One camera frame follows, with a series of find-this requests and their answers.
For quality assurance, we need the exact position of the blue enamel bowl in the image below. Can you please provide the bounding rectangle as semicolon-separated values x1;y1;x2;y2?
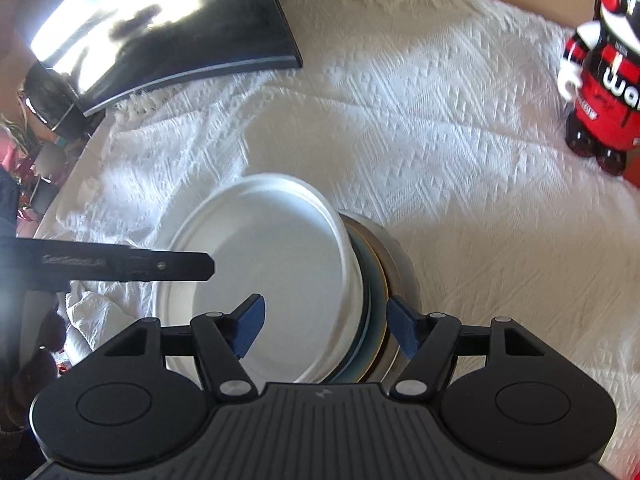
344;219;386;385

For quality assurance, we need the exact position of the stainless steel bowl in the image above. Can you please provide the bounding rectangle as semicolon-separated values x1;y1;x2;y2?
340;211;421;390

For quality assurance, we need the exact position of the white foam bowl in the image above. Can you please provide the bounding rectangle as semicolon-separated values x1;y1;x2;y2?
153;174;364;387

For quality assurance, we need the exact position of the white textured tablecloth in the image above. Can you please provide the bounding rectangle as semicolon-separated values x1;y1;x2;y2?
38;0;639;479

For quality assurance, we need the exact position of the glass-sided computer case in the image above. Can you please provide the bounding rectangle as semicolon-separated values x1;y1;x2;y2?
14;0;303;116

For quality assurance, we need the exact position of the red black robot toy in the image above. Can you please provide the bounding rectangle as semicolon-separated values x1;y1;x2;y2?
556;0;639;177

